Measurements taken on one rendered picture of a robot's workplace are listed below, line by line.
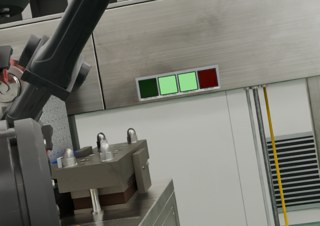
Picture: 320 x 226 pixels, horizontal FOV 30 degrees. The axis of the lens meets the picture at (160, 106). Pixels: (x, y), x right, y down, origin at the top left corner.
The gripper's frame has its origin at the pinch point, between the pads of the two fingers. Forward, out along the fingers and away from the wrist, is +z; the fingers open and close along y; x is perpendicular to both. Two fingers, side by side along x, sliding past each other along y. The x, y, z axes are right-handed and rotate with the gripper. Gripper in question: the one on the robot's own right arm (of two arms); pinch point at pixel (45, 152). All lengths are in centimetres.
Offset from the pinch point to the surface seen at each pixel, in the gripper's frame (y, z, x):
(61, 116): 0.3, 10.1, 15.1
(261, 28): 60, 14, 36
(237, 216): 29, 273, 55
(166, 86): 29.6, 20.1, 24.8
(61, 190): 4.6, -0.4, -10.9
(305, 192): 77, 266, 64
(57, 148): 0.3, 8.0, 4.5
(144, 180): 22.0, 16.1, -5.1
